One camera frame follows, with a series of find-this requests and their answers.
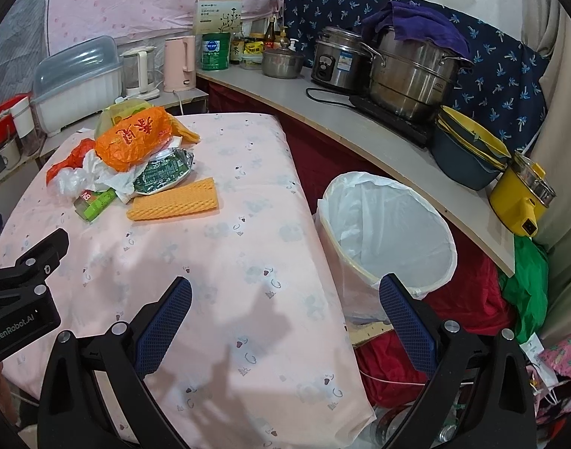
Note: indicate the dark sauce bottle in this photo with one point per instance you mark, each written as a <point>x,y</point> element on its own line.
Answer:
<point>269,36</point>

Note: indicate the dark blue yellow basins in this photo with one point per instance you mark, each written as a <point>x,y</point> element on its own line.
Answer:
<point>465,151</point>

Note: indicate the orange foam net sleeve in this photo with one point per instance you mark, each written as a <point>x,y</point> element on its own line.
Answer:
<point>193,198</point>

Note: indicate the dark green foil wrapper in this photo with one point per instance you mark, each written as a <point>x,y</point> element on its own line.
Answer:
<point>166,170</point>

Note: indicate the blue patterned cloth backsplash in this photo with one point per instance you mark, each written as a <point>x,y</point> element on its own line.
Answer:
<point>501,92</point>

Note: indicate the small steel pot with lid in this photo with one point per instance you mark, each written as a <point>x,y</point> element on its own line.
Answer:
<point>282,63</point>

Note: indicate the white tissue bag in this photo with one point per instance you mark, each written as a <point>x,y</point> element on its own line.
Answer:
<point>96,176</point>

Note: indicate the black induction cooker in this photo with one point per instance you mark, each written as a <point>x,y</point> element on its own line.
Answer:
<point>419,135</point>

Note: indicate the orange plastic bag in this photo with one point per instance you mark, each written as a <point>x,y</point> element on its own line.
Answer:
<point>133,139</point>

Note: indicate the pink electric kettle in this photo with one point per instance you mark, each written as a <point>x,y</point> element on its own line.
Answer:
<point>179,64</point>

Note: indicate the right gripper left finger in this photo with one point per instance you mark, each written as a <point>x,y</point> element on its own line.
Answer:
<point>156,325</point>

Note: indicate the green tea carton box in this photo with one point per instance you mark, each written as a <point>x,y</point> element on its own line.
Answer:
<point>89,204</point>

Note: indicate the green tin can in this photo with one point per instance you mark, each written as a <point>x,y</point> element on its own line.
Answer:
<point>215,51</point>

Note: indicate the large steel steamer pot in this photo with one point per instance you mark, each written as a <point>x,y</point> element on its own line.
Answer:
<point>410,78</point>

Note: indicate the red plastic basket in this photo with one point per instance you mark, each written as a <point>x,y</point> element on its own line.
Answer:
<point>7,126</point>

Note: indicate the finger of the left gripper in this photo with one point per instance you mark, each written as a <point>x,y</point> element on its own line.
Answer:
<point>46,255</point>

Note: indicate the silver rice cooker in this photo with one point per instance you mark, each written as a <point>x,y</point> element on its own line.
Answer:
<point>340,62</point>

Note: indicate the green yellow snack bag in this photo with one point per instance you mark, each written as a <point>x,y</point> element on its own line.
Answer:
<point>117,112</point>

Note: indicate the green plastic bag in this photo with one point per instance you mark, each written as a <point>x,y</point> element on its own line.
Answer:
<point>527,289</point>

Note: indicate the beige cardboard box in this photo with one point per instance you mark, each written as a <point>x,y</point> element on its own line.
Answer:
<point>218,16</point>

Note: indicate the white glass electric kettle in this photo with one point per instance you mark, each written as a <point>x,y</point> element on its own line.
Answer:
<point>139,73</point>

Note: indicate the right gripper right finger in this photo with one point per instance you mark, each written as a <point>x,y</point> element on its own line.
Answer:
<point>415,336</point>

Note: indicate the purple cloth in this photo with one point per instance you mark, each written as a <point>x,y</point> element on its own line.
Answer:
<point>414,23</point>

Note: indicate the red plastic bag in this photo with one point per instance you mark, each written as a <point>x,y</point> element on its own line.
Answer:
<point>74,160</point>

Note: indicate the trash bin with white liner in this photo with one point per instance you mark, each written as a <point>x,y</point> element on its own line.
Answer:
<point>371,226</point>

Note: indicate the white dish rack with lid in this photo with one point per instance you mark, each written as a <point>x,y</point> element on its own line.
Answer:
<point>75,83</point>

